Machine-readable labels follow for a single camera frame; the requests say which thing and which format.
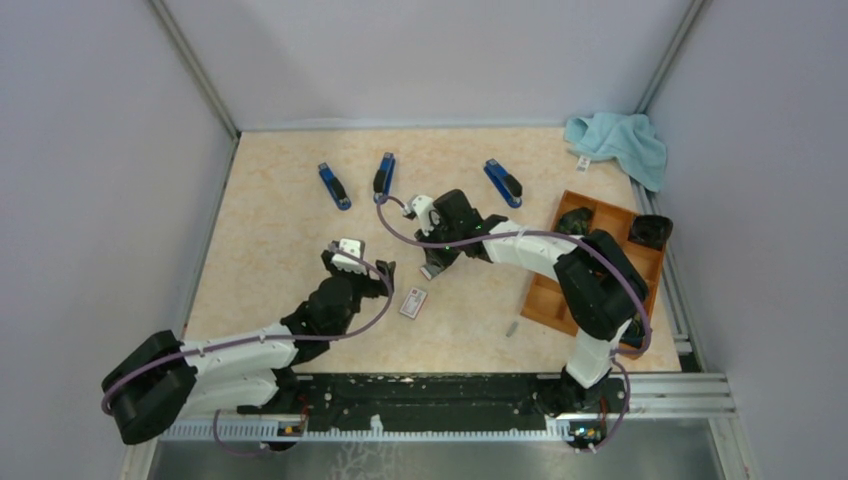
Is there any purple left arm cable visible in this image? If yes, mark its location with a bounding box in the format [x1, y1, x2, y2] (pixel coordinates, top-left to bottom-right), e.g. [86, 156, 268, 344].
[100, 245, 397, 458]

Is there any black tape roll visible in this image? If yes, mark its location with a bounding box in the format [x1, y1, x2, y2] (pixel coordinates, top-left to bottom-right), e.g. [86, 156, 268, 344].
[628, 215, 674, 251]

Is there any white cable duct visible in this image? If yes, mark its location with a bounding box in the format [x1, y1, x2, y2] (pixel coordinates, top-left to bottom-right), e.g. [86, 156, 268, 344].
[159, 418, 591, 443]

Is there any light blue cloth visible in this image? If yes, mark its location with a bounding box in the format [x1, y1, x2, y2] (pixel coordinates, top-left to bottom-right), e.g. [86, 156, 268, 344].
[564, 112, 668, 193]

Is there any brown wooden compartment tray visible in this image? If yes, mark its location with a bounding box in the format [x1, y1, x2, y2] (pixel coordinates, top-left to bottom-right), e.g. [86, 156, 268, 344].
[521, 191, 665, 336]

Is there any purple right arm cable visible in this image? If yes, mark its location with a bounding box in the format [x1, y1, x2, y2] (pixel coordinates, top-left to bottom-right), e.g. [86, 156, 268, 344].
[376, 194, 654, 455]

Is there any blue black stapler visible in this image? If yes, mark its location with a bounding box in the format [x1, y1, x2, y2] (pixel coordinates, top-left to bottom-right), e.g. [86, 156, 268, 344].
[372, 152, 396, 204]
[318, 162, 352, 211]

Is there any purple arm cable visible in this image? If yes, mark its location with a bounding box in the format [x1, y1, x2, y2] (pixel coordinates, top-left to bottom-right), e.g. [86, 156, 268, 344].
[376, 194, 654, 455]
[100, 245, 397, 458]

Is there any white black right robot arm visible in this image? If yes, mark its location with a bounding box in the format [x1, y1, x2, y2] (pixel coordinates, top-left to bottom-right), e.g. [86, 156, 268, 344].
[403, 189, 649, 412]

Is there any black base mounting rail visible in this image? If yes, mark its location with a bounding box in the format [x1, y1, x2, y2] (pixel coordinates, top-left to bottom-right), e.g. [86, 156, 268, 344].
[237, 373, 625, 433]

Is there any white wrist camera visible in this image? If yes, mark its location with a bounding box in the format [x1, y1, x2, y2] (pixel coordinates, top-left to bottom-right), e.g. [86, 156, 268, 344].
[402, 195, 441, 236]
[332, 238, 368, 275]

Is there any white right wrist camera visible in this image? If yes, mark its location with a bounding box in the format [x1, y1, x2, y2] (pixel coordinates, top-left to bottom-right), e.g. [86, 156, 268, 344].
[402, 195, 441, 236]

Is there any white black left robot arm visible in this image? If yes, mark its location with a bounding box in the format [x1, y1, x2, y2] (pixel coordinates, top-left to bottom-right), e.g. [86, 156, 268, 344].
[101, 239, 397, 445]

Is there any silver staple strip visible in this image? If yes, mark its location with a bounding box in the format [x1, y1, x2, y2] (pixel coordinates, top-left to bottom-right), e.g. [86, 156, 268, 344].
[505, 321, 519, 338]

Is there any red white staple box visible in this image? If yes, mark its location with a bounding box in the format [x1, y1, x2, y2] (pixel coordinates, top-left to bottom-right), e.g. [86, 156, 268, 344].
[399, 287, 428, 320]

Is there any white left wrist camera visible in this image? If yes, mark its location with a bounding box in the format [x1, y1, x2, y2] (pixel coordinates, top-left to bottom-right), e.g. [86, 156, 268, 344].
[332, 238, 368, 275]

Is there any black item in tray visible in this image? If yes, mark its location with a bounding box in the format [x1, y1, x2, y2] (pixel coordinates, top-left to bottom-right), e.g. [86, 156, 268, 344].
[554, 207, 594, 236]

